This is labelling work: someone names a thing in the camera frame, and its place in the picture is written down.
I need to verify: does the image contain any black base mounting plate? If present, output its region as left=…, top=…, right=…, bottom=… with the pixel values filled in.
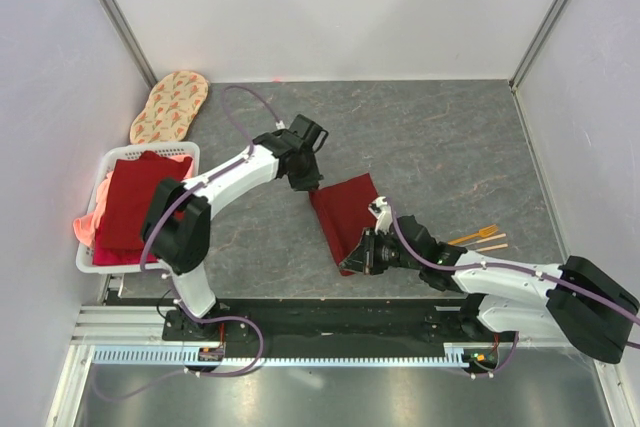
left=162, top=298, right=515, bottom=357

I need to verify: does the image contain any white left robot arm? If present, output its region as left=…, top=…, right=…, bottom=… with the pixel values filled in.
left=140, top=129, right=328, bottom=340

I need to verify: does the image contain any magenta cloth in basket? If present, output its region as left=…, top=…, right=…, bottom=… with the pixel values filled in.
left=93, top=246, right=142, bottom=267

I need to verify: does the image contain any orange plastic fork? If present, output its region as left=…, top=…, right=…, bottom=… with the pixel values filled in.
left=448, top=224, right=499, bottom=246

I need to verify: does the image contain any chopstick with tan handle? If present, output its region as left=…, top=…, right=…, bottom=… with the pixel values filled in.
left=465, top=233, right=507, bottom=247

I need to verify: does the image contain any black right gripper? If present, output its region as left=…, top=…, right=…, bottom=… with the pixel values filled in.
left=339, top=229, right=421, bottom=277

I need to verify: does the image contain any floral oval placemat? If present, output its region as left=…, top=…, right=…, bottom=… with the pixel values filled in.
left=129, top=70, right=209, bottom=145

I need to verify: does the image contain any salmon pink cloth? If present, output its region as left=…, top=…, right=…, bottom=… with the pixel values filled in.
left=72, top=172, right=113, bottom=247

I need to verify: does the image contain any red cloth napkin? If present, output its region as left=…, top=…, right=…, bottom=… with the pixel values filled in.
left=309, top=173, right=378, bottom=277

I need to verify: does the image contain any red cloth in basket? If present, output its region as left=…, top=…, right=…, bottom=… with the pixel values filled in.
left=95, top=150, right=193, bottom=250

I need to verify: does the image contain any white slotted cable duct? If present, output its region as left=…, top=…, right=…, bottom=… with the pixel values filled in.
left=93, top=345, right=471, bottom=368

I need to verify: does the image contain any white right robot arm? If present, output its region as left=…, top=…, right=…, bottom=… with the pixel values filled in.
left=339, top=224, right=639, bottom=364

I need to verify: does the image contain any white plastic basket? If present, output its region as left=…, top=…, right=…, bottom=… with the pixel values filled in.
left=73, top=142, right=200, bottom=274

